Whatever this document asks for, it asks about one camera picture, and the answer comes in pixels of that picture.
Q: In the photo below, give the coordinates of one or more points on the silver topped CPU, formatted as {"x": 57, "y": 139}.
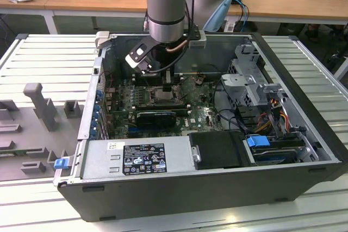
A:
{"x": 160, "y": 95}

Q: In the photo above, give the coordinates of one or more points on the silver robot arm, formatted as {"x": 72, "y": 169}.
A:
{"x": 166, "y": 12}

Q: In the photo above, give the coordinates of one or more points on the CPU socket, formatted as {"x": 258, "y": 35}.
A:
{"x": 164, "y": 103}

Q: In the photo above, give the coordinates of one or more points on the blue expansion slot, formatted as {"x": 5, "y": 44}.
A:
{"x": 136, "y": 129}

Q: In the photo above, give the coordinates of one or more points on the round coin battery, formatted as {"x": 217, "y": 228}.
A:
{"x": 199, "y": 80}

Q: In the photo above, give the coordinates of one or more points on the grey plastic case latch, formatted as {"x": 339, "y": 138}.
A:
{"x": 102, "y": 39}

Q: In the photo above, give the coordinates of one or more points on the black graphics card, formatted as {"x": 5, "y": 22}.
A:
{"x": 155, "y": 120}

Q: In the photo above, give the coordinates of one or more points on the green motherboard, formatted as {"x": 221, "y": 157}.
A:
{"x": 198, "y": 112}

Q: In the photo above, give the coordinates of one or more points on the pale blue teach pendant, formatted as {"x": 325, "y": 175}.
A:
{"x": 217, "y": 14}

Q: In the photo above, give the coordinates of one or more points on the blue card retainer clip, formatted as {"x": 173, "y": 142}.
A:
{"x": 95, "y": 123}
{"x": 93, "y": 133}
{"x": 96, "y": 113}
{"x": 99, "y": 94}

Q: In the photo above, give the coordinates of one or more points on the grey metal drive cage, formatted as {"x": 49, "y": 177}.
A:
{"x": 239, "y": 80}

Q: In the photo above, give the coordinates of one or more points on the black drive bay box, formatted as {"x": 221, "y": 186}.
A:
{"x": 217, "y": 150}

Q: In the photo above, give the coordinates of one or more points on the silver power supply unit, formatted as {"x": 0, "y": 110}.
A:
{"x": 100, "y": 161}

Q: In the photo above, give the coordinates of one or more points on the wooden desk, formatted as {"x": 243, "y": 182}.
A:
{"x": 54, "y": 1}

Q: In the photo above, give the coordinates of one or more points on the hard disk in blue carrier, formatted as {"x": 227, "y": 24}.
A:
{"x": 257, "y": 141}

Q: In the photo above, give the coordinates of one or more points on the grey parts rack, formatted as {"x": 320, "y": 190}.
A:
{"x": 35, "y": 93}

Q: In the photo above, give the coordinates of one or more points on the black grey PC case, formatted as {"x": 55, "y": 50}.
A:
{"x": 190, "y": 196}

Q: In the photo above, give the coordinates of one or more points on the blue release latch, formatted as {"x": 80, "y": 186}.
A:
{"x": 60, "y": 164}

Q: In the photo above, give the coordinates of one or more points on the green RAM stick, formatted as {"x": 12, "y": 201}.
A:
{"x": 11, "y": 156}

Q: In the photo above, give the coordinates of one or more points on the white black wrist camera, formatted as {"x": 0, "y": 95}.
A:
{"x": 137, "y": 52}

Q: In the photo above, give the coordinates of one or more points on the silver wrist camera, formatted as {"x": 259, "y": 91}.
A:
{"x": 198, "y": 43}

